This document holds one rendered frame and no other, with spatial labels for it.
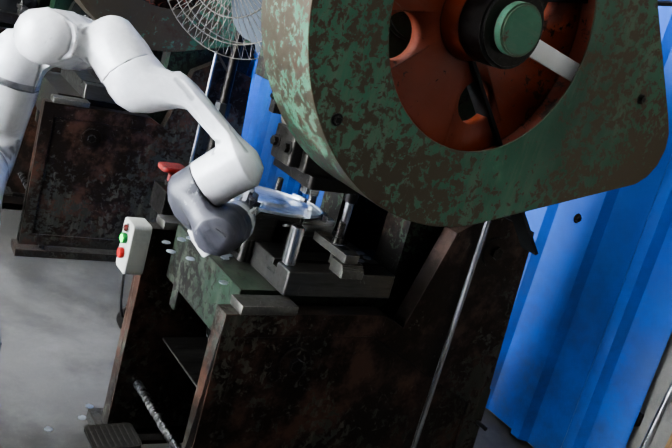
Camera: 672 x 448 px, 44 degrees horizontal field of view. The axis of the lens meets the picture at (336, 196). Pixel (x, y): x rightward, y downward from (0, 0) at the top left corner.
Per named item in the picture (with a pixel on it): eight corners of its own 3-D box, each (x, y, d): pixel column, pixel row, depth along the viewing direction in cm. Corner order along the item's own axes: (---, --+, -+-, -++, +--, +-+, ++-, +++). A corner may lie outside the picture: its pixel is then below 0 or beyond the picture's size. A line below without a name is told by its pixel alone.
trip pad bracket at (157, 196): (151, 257, 217) (167, 188, 213) (140, 243, 225) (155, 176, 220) (173, 258, 221) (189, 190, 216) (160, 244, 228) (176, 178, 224)
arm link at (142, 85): (92, 83, 150) (177, 230, 148) (177, 27, 147) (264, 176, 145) (117, 90, 161) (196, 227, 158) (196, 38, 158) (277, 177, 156)
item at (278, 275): (282, 296, 182) (289, 271, 180) (205, 222, 217) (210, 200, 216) (389, 299, 198) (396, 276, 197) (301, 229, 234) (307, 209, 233)
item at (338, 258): (340, 278, 185) (353, 236, 182) (305, 249, 198) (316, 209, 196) (362, 279, 188) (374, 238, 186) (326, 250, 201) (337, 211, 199)
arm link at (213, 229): (210, 152, 157) (166, 180, 158) (192, 158, 144) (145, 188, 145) (260, 233, 158) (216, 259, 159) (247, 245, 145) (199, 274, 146)
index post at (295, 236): (285, 265, 183) (296, 225, 181) (279, 260, 186) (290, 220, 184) (296, 266, 185) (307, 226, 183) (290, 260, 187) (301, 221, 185)
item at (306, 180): (305, 199, 191) (311, 177, 190) (268, 172, 207) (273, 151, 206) (361, 205, 200) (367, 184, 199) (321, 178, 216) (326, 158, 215)
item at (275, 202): (345, 220, 200) (346, 217, 200) (262, 217, 178) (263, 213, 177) (264, 186, 218) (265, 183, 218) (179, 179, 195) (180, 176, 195)
